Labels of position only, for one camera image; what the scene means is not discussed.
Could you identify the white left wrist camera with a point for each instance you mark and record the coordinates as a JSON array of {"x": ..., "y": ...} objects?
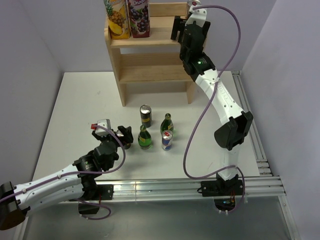
[{"x": 101, "y": 126}]

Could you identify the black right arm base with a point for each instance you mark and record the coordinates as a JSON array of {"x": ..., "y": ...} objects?
[{"x": 226, "y": 191}]

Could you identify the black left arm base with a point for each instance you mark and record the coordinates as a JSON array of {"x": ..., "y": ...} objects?
[{"x": 103, "y": 192}]

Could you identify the blue Red Bull can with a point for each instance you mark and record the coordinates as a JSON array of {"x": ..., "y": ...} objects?
[{"x": 167, "y": 139}]

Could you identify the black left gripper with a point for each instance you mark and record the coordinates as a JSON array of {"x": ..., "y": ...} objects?
[{"x": 126, "y": 131}]

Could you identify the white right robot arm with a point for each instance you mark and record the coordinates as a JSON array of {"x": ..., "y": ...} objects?
[{"x": 235, "y": 122}]

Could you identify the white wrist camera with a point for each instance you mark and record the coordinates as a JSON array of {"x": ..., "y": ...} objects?
[
  {"x": 101, "y": 126},
  {"x": 197, "y": 15}
]

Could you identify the green perrier bottle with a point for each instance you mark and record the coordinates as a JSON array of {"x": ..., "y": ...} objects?
[
  {"x": 144, "y": 138},
  {"x": 167, "y": 123}
]

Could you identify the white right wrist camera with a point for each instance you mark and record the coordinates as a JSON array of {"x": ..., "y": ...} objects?
[{"x": 197, "y": 15}]

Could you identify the black yellow label can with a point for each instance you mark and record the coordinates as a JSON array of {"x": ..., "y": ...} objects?
[{"x": 146, "y": 115}]

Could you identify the silver Red Bull can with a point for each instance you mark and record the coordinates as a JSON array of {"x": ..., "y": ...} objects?
[{"x": 189, "y": 4}]

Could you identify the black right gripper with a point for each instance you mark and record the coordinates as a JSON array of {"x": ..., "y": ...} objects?
[{"x": 179, "y": 25}]

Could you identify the black gold band can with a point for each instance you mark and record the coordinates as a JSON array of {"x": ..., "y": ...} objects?
[{"x": 126, "y": 137}]

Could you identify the purple grape juice carton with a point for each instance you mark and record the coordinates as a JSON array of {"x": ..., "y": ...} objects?
[{"x": 139, "y": 18}]

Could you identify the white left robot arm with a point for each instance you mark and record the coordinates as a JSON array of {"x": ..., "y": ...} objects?
[{"x": 76, "y": 182}]

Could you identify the light wooden shelf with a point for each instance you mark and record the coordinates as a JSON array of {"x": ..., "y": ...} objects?
[{"x": 150, "y": 67}]

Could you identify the yellow pineapple juice carton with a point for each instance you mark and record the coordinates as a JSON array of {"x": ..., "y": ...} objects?
[{"x": 117, "y": 19}]

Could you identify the aluminium frame rail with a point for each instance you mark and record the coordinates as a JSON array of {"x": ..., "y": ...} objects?
[{"x": 152, "y": 197}]

